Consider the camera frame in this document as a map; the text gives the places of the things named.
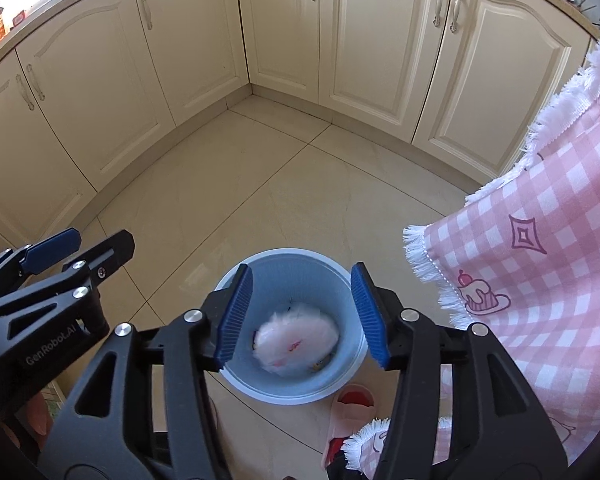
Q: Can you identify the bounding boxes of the white tissue wad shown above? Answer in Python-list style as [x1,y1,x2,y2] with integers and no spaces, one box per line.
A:
[252,304,340,376]

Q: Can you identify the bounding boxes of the light blue trash bin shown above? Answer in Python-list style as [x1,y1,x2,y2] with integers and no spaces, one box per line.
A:
[222,248,367,405]

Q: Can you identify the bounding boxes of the pink slipper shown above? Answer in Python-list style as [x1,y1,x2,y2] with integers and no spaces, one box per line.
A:
[322,384,376,468]

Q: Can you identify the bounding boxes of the pink checkered tablecloth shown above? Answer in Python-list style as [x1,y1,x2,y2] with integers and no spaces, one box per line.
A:
[326,43,600,479]

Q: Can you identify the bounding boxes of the lower cream cabinets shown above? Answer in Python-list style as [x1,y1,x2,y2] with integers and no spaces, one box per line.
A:
[0,0,600,249]

